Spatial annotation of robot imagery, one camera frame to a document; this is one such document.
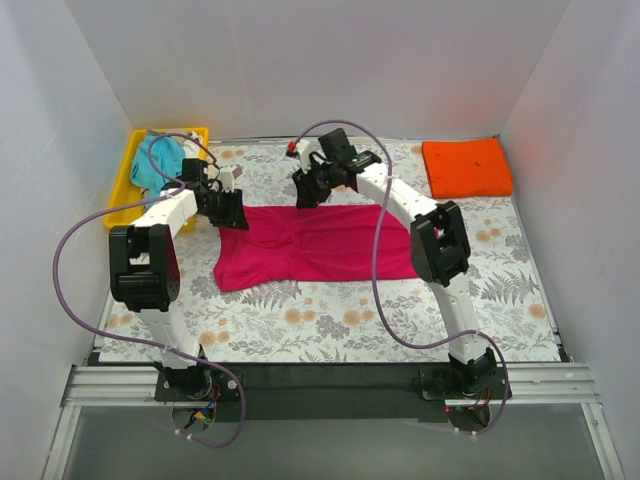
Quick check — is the magenta t shirt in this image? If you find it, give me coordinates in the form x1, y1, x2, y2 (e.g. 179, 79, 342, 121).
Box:
212, 203, 420, 293

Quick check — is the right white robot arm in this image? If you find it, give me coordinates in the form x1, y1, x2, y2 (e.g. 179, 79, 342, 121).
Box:
286, 128, 496, 398

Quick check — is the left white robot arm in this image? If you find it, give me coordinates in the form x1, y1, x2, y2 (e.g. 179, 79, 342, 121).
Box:
109, 158, 249, 400

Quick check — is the white t shirt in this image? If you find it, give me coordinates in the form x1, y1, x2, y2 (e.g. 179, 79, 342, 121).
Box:
181, 131, 204, 158

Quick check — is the light blue t shirt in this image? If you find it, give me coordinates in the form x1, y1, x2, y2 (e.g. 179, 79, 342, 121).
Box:
130, 135, 185, 198

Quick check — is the yellow plastic tray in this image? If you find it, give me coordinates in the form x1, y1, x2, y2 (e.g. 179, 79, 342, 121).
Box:
104, 127, 209, 233

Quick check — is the beige t shirt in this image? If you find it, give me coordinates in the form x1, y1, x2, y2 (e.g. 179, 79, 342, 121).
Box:
145, 128, 203, 142

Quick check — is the folded orange t shirt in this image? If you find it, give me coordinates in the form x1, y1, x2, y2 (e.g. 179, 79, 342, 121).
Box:
422, 137, 514, 199

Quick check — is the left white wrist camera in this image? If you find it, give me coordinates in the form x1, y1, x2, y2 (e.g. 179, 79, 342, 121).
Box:
217, 165, 243, 193

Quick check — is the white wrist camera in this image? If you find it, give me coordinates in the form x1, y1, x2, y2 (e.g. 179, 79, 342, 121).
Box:
217, 165, 243, 193
285, 139, 314, 169

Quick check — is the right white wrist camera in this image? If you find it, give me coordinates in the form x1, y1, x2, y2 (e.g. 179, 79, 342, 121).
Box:
285, 139, 314, 169

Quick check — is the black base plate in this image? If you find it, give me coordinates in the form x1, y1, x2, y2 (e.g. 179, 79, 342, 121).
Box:
154, 363, 511, 423

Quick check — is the aluminium rail frame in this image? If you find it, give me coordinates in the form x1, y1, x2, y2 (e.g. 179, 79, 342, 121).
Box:
44, 362, 624, 479

